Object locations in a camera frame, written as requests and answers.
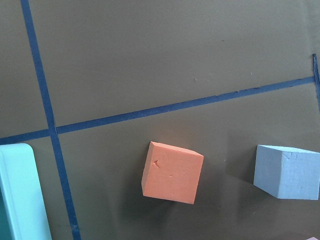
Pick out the light blue block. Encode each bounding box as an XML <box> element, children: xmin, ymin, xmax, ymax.
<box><xmin>253</xmin><ymin>144</ymin><xmax>320</xmax><ymax>200</ymax></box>

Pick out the teal plastic bin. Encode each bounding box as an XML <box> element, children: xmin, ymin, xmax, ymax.
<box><xmin>0</xmin><ymin>143</ymin><xmax>52</xmax><ymax>240</ymax></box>

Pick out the pink foam block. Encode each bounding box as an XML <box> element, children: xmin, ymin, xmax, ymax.
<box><xmin>305</xmin><ymin>236</ymin><xmax>319</xmax><ymax>240</ymax></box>

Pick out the left orange foam block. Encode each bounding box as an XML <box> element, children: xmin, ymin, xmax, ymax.
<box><xmin>141</xmin><ymin>141</ymin><xmax>204</xmax><ymax>204</ymax></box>

